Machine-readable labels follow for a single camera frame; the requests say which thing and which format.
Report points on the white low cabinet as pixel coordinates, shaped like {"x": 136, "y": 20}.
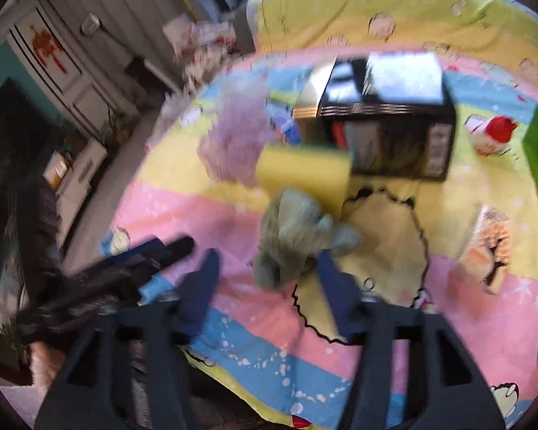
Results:
{"x": 83, "y": 170}

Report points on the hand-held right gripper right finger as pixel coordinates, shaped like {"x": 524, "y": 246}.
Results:
{"x": 336, "y": 293}

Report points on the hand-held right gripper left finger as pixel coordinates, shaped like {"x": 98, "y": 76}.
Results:
{"x": 200, "y": 289}

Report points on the yellow sponge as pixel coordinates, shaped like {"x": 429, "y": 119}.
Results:
{"x": 302, "y": 174}

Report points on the red white knitted hat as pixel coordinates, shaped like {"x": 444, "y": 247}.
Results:
{"x": 495, "y": 132}

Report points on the small potted plant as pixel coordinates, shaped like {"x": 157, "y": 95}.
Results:
{"x": 114, "y": 123}

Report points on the white wall cabinet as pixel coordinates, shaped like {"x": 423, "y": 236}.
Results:
{"x": 85, "y": 89}

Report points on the red hanging ornament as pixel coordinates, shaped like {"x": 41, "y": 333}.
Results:
{"x": 47, "y": 47}

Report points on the black television screen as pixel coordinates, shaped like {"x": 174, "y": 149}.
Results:
{"x": 9, "y": 152}

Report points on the pile of clothes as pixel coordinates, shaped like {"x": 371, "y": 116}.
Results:
{"x": 197, "y": 38}

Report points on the printed blanket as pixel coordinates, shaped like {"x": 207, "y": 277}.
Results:
{"x": 184, "y": 206}

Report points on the grey plush toy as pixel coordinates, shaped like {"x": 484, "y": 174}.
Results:
{"x": 296, "y": 242}

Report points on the orange patterned cloth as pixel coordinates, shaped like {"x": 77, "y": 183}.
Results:
{"x": 488, "y": 251}

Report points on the blue white packet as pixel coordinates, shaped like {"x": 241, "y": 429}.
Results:
{"x": 284, "y": 121}

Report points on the purple bath pouf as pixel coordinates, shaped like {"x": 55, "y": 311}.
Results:
{"x": 237, "y": 139}

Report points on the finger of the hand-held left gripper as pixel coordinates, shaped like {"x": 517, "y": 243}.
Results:
{"x": 161, "y": 253}

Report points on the black printed box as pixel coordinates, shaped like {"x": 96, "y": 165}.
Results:
{"x": 385, "y": 139}

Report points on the black speaker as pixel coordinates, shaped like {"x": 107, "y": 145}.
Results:
{"x": 40, "y": 233}

